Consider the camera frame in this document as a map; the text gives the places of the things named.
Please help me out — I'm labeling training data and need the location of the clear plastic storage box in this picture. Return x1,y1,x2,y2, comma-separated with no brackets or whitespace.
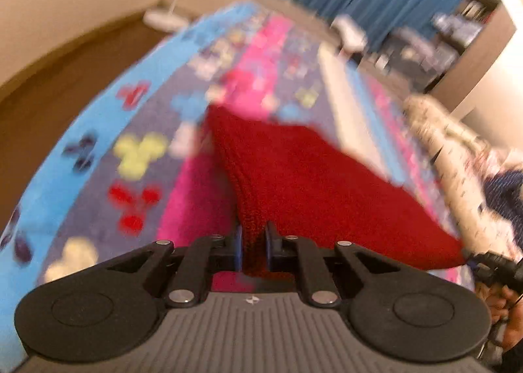
388,28,446,72

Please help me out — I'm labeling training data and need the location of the person's right hand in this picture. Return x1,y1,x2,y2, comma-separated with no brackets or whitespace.
489,287,523,351

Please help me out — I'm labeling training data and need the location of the cream patterned pillow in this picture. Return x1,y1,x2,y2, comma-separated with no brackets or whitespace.
402,94,523,259

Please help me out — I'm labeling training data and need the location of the wooden shelf unit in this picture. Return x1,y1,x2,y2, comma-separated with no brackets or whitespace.
425,0,515,92

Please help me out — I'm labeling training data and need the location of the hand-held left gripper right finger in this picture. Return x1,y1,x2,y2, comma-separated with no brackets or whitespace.
265,221,403,307

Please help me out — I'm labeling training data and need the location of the floral striped blanket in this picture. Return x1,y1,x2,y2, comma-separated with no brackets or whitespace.
0,1,477,361

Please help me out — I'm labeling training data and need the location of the red knitted sweater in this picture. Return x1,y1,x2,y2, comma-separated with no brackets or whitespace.
205,105,466,278

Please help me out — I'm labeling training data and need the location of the white clothes pile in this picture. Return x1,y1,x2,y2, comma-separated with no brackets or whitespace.
331,16,368,51

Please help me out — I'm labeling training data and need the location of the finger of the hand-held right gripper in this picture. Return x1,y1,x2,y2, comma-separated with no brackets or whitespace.
464,250,523,286

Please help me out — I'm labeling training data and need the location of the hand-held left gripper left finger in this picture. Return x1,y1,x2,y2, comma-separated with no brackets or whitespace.
94,227,243,308

